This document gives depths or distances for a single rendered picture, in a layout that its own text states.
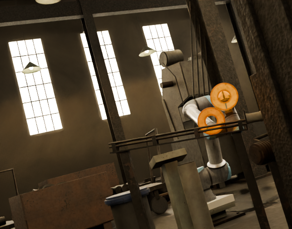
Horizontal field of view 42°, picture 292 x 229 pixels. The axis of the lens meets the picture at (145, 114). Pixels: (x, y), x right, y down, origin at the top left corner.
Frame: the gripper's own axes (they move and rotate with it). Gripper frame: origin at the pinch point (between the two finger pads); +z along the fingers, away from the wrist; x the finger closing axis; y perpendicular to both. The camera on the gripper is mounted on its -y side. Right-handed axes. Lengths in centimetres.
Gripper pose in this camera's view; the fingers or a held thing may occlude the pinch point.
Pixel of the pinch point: (223, 93)
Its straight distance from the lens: 222.4
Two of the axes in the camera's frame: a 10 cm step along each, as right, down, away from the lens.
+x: 9.4, -2.7, -2.0
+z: -2.9, -3.3, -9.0
